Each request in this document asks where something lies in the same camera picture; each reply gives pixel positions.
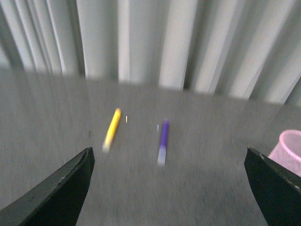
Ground pink mesh pen cup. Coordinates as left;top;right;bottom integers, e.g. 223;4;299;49
268;129;301;177

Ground purple highlighter pen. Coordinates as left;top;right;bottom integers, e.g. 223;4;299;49
157;119;169;166

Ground white pleated curtain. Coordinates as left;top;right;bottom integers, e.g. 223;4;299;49
0;0;301;106

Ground yellow highlighter pen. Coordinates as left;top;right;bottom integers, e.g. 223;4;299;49
102;108;121;153

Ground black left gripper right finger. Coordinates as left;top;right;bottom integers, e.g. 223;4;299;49
244;148;301;226

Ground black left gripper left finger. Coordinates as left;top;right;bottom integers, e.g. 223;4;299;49
0;147;95;226

